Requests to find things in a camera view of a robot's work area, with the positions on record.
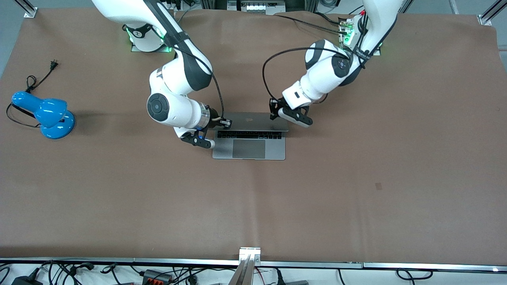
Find aluminium table edge rail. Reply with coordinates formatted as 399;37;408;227
0;257;507;272

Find aluminium camera post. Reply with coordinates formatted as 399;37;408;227
228;247;262;285

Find white power strip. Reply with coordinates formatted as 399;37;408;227
228;0;286;15

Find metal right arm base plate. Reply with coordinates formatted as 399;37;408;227
131;24;175;53

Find brown table mat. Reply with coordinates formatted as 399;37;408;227
0;8;507;265

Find black plug with cable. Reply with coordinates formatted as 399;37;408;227
273;269;309;285

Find grey connector box orange levers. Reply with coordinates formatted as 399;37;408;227
141;269;173;284

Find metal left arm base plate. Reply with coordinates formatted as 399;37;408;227
339;16;382;56

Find aluminium corner bracket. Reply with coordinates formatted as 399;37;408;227
477;0;507;27
15;0;38;19

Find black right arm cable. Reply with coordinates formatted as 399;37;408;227
160;0;226;120

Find black cable on mat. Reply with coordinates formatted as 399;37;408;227
273;12;350;35

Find black lamp cable with plug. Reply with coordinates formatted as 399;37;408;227
6;59;60;129

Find black looped cable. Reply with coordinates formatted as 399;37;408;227
396;268;434;284

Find grey laptop with black keyboard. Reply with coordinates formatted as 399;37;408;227
212;112;290;161

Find black power adapter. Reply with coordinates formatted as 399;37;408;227
11;274;44;285

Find black tangled cable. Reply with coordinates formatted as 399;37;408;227
40;260;95;285

